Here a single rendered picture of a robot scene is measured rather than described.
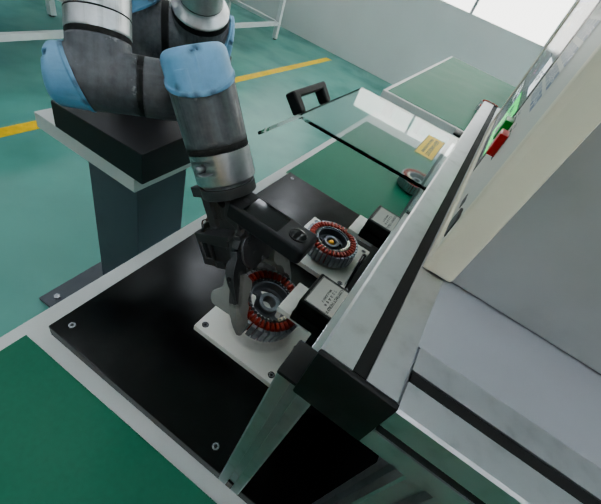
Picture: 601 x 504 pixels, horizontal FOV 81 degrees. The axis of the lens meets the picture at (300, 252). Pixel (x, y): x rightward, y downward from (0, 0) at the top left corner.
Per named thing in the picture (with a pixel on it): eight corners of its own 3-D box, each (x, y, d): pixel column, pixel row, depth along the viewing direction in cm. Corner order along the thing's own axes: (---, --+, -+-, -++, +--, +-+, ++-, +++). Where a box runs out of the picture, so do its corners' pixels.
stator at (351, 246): (292, 247, 72) (297, 234, 69) (318, 224, 80) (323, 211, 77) (338, 279, 69) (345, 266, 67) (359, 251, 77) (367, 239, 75)
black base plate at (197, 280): (50, 334, 50) (47, 325, 48) (287, 178, 95) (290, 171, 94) (328, 575, 40) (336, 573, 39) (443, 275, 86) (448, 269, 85)
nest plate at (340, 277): (278, 251, 71) (279, 247, 71) (313, 220, 82) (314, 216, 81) (340, 293, 69) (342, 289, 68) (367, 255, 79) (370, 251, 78)
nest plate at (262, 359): (193, 329, 54) (193, 324, 53) (251, 276, 65) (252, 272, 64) (271, 389, 51) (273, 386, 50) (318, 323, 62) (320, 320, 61)
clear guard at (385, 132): (256, 133, 54) (265, 95, 50) (326, 103, 71) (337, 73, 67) (449, 249, 47) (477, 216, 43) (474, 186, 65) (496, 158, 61)
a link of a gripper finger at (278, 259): (272, 262, 63) (246, 236, 55) (300, 268, 60) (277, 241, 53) (265, 278, 62) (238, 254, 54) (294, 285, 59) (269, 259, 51)
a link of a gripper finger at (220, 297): (215, 326, 52) (223, 265, 52) (246, 337, 49) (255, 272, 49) (200, 330, 50) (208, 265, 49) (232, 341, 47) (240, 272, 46)
